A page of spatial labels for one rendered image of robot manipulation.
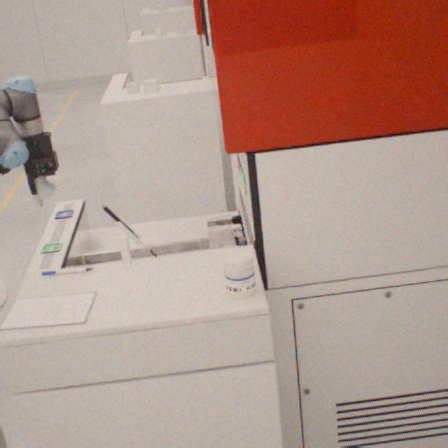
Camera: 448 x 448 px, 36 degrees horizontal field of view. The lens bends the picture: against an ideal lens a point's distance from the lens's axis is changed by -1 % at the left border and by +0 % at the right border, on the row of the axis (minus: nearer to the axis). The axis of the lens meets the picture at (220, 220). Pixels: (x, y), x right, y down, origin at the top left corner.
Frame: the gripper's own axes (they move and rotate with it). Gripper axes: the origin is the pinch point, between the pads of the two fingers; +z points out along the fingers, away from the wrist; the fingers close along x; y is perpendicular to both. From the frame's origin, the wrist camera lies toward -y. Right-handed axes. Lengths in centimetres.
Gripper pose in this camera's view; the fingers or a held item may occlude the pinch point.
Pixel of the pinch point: (38, 202)
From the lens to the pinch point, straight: 201.4
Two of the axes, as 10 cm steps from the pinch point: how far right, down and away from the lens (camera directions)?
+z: 1.1, 9.2, 3.8
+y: 9.9, -1.3, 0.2
